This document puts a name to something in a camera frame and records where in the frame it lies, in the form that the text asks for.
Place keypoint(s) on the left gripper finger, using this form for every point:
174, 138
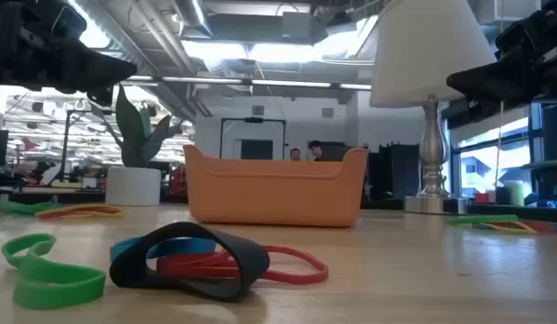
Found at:
102, 96
93, 67

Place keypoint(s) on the orange rubber band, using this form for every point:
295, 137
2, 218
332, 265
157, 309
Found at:
84, 210

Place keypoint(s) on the blue rubber band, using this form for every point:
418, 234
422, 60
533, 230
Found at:
188, 246

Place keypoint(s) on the red rubber band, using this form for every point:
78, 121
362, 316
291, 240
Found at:
296, 280
188, 265

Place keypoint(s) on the orange plastic bin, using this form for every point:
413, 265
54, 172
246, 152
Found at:
273, 198

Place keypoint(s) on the wide black rubber band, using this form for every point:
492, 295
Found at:
251, 261

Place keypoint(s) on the rubber bands at right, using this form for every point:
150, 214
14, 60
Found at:
550, 226

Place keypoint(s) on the wide green rubber band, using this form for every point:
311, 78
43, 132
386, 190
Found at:
57, 288

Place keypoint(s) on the black tubular rig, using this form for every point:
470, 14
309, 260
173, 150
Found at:
66, 135

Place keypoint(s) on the white shade table lamp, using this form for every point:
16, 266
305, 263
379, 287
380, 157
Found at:
422, 54

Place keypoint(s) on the black stand pole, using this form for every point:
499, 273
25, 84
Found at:
552, 153

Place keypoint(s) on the black side desk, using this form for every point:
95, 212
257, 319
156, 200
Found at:
545, 165

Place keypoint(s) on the green roll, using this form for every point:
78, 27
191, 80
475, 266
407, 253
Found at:
514, 194

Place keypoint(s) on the small red box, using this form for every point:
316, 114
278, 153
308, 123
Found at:
482, 198

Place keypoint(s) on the snake plant in white pot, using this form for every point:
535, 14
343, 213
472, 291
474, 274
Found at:
133, 186

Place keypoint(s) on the ceiling light bar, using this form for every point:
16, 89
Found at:
201, 80
291, 83
354, 86

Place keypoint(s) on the black cabinet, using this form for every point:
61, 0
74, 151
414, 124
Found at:
397, 173

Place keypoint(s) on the dark screen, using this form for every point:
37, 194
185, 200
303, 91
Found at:
257, 150

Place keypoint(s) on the person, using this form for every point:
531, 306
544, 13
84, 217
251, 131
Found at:
315, 148
295, 154

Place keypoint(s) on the grey ceiling box unit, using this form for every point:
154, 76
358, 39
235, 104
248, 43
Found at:
297, 24

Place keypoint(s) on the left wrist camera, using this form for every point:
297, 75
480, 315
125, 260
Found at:
71, 22

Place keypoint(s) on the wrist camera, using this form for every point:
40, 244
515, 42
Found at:
516, 38
71, 22

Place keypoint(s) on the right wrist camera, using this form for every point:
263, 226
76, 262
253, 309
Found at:
516, 38

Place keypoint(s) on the silver ceiling duct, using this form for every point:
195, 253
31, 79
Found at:
192, 15

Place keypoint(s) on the black metal frame stand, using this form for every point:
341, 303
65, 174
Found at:
253, 119

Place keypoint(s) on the wall vent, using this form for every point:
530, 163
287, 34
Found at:
258, 110
327, 112

